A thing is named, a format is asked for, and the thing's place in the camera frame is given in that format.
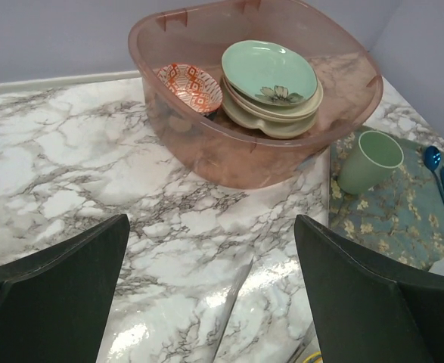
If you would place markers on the orange patterned bowl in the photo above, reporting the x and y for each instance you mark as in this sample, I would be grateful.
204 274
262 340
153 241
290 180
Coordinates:
193 86

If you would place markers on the yellow blue patterned bowl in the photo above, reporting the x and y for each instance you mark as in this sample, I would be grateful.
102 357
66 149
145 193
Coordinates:
314 357

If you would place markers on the pink transparent plastic bin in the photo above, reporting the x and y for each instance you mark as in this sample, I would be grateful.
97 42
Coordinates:
219 150

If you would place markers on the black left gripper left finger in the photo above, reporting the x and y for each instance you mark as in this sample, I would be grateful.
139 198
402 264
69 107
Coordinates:
54 304

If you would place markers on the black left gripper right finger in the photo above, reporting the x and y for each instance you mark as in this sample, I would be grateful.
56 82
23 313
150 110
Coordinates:
368 307

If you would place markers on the cream divided plate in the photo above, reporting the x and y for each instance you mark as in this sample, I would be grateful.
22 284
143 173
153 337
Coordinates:
273 129

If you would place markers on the floral blossom tray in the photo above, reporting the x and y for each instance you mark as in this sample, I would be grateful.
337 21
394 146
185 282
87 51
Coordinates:
402 217

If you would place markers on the green plastic cup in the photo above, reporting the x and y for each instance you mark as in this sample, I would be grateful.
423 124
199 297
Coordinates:
375 156

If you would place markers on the green plate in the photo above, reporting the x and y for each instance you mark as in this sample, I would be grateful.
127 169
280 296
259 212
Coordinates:
269 73

